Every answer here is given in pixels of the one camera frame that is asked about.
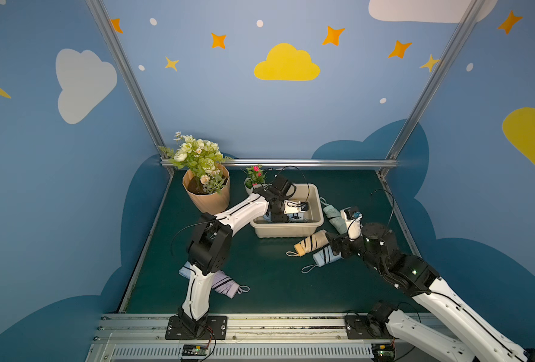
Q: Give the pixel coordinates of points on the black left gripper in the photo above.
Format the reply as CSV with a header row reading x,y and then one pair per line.
x,y
278,213

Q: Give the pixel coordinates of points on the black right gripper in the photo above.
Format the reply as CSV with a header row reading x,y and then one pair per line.
x,y
337,243

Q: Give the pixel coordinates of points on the sky blue umbrella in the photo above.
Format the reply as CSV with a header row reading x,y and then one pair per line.
x,y
294,217

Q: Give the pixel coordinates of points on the blue-grey umbrella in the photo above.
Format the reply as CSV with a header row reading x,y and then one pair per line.
x,y
321,258

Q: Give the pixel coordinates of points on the tan umbrella with black strap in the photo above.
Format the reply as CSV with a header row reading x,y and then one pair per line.
x,y
310,244

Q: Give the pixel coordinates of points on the mint umbrella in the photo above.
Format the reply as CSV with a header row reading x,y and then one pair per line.
x,y
334,216

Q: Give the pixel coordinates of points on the lilac umbrella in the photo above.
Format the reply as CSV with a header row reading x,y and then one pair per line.
x,y
225,285

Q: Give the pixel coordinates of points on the pale blue umbrella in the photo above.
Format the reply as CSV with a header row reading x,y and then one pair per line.
x,y
186,270

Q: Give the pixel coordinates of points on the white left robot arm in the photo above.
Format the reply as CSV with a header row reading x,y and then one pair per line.
x,y
211,242

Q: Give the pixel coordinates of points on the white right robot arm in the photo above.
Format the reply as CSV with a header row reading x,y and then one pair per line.
x,y
473,339

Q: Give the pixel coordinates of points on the beige plastic storage box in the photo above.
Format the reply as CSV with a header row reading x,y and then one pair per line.
x,y
313,217

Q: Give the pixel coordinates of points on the small pink flower pot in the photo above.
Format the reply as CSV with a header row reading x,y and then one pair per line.
x,y
255,178

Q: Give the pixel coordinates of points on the tan pot with white flowers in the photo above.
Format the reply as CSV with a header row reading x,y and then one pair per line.
x,y
207,180

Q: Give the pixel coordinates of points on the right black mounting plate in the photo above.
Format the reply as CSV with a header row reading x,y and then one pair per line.
x,y
367,326

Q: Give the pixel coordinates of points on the black mounting plate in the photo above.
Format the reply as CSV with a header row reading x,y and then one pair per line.
x,y
367,326
183,327

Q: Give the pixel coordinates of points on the right green circuit board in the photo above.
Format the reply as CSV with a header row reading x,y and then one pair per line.
x,y
383,353

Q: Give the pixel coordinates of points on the green circuit board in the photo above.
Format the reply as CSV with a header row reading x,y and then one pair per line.
x,y
383,353
194,352

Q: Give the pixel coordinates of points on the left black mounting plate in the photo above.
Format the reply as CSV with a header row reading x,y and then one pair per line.
x,y
183,327

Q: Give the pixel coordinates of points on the left green circuit board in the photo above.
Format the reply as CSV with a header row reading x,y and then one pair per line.
x,y
194,352

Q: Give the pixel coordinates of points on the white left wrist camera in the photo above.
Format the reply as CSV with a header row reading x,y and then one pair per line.
x,y
295,207

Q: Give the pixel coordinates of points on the aluminium frame back bar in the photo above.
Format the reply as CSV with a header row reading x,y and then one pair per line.
x,y
315,163

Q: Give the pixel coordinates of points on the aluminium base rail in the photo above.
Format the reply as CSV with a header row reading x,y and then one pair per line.
x,y
249,337

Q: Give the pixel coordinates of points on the aluminium frame right post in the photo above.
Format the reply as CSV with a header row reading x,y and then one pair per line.
x,y
455,44

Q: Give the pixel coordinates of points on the aluminium frame post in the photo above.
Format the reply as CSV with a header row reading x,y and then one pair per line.
x,y
103,21
455,44

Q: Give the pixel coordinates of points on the aluminium frame left post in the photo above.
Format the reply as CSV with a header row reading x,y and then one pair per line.
x,y
103,21

